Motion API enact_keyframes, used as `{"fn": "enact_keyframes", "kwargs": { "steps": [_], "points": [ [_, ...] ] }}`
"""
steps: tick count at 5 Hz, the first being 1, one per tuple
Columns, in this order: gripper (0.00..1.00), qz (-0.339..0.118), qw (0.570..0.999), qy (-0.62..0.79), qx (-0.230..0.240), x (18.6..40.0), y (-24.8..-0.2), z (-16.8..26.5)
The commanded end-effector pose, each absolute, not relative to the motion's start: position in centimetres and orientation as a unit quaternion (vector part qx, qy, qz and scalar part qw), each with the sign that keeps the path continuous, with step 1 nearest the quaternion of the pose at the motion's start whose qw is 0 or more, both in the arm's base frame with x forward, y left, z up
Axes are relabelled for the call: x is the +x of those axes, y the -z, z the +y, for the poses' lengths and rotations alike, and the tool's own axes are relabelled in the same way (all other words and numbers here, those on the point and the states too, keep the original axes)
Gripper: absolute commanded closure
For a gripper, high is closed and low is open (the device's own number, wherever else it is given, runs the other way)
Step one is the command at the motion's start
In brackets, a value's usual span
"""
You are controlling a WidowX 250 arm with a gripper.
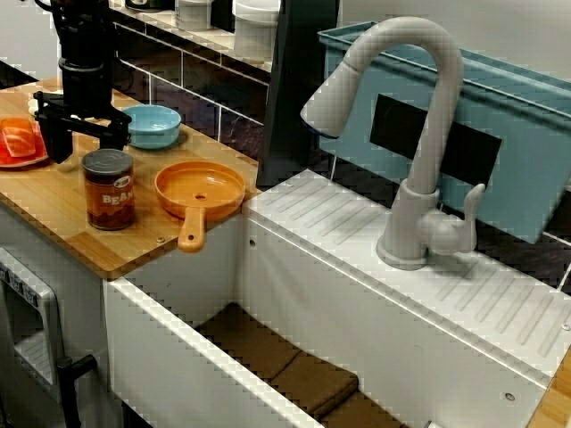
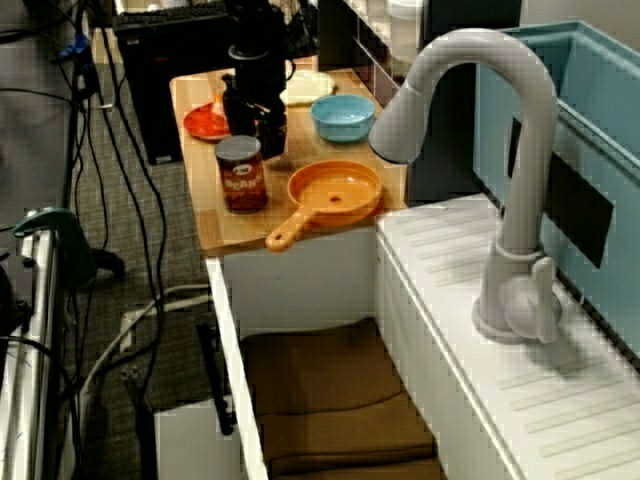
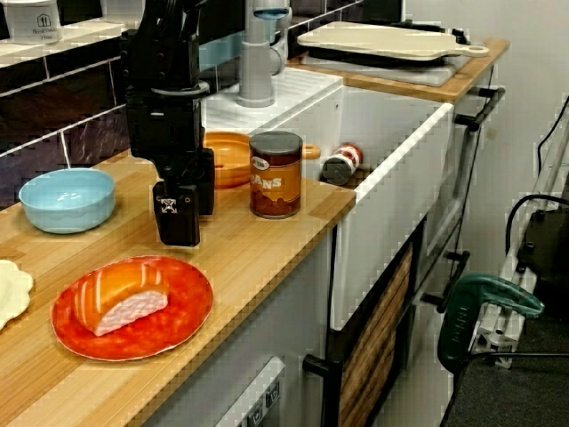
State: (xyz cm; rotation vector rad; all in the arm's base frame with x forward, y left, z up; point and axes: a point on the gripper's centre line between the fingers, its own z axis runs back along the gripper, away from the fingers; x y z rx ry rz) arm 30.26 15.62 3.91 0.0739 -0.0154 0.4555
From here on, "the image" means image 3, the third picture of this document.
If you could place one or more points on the cream scalloped plate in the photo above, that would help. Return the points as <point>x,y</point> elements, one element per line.
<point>11,293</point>

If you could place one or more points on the aluminium extrusion frame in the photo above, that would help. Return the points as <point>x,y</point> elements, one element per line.
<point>493,329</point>

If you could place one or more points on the black device box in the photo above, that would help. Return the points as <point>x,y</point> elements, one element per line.
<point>547,258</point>

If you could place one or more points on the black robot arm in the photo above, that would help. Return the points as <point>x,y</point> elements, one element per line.
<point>160,44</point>

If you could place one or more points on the red round plate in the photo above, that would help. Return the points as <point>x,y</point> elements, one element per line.
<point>178,311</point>

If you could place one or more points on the white toy sink unit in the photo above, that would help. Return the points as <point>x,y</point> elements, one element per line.
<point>391,213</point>

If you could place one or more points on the white black toy hob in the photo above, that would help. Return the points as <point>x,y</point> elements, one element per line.
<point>400,73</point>

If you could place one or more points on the white toy kitchen cabinet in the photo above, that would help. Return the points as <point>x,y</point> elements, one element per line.
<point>289,320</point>

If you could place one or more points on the orange beans toy can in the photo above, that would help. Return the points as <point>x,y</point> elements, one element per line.
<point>275,187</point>
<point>338,169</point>

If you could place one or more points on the green power drill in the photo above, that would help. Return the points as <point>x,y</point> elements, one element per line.
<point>462,311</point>

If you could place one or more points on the white labelled jar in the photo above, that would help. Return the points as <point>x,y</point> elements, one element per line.
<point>31,22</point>

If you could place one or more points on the salmon sushi toy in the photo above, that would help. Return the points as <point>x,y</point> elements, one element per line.
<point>120,293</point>

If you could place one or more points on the grey toy faucet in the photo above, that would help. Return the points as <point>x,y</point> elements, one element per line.
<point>255,66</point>

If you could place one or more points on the cream cutting board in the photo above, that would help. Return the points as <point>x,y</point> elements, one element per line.
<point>378,40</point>

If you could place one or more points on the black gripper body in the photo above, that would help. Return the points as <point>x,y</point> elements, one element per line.
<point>164,124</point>

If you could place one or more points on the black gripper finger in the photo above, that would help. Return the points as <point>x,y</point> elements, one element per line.
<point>207,187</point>
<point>178,222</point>

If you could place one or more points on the plain white jar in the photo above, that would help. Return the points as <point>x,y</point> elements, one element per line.
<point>115,11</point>

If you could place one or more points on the light blue bowl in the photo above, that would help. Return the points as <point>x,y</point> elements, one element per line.
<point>66,200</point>

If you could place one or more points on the orange toy frying pan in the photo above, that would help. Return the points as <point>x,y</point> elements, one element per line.
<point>226,155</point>

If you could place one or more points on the wooden slat crate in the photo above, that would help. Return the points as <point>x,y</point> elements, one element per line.
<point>378,338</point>

